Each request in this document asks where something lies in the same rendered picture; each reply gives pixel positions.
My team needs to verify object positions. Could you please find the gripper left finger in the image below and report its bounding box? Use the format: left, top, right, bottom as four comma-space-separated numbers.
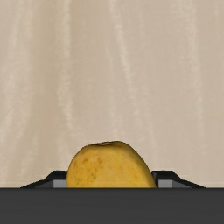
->
19, 170, 68, 189

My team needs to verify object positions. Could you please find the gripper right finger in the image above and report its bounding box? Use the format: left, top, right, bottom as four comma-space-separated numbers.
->
150, 170, 207, 189

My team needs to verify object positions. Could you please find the yellow mango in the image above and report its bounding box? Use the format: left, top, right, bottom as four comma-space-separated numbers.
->
66, 140, 158, 189

